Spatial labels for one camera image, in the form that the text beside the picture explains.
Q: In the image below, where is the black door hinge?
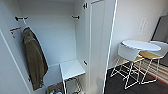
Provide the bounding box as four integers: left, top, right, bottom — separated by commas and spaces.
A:
82, 2, 89, 10

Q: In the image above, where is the white inner shelf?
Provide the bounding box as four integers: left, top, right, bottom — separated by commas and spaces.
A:
59, 58, 87, 94

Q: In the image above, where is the olive brown jacket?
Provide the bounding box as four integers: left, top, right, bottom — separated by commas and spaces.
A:
21, 26, 49, 92

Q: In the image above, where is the white bar stool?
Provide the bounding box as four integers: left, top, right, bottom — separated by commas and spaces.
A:
149, 40, 168, 68
109, 43, 142, 91

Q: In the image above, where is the orange white warning sticker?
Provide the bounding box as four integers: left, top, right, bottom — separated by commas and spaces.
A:
9, 26, 22, 36

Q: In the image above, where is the white round high table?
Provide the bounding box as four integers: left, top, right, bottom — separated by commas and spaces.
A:
121, 39, 162, 53

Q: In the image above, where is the white wardrobe door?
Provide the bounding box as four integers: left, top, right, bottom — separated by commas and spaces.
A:
87, 0, 118, 94
0, 29, 32, 94

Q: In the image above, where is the brown storage box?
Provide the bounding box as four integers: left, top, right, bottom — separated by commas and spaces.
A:
46, 82, 65, 94

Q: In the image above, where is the yellow seat bar stool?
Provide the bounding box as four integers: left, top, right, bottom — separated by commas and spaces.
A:
133, 50, 164, 85

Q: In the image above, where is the steel refrigerator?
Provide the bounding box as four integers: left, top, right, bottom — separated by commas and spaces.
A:
152, 14, 168, 43

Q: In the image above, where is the white wardrobe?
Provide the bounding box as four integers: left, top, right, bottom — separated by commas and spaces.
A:
0, 0, 118, 94

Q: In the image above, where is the white clothes hanger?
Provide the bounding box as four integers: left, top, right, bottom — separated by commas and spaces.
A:
21, 17, 32, 33

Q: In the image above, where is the black hanging rod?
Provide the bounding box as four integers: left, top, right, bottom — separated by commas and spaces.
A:
14, 16, 30, 22
71, 14, 81, 20

